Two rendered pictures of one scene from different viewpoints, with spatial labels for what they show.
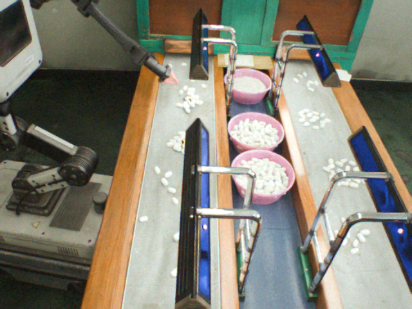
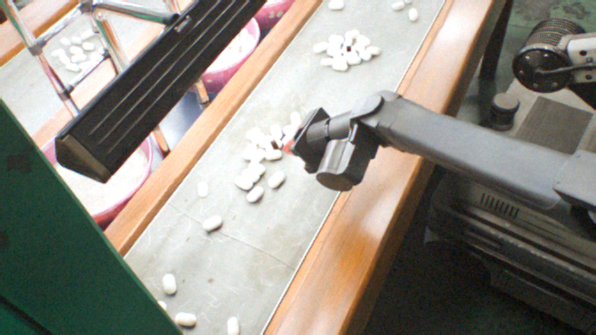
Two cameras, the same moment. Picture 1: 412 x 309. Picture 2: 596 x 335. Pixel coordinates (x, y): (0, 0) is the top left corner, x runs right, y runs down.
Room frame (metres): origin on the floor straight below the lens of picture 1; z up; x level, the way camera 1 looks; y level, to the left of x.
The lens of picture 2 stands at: (2.11, 0.57, 1.51)
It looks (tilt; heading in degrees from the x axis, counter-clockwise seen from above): 51 degrees down; 218
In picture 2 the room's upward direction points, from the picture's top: 10 degrees counter-clockwise
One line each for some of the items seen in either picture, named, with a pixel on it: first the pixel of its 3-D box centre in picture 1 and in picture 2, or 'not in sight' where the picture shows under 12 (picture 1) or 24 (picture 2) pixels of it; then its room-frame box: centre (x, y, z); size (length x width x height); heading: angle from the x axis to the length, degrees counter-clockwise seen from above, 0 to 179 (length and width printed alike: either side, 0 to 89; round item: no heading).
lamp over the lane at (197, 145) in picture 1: (196, 196); not in sight; (0.66, 0.02, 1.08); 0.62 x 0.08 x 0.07; 3
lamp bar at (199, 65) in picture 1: (199, 39); (209, 14); (1.63, 0.08, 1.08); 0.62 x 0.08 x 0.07; 3
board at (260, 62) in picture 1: (244, 61); not in sight; (2.03, -0.18, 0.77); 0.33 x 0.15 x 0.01; 93
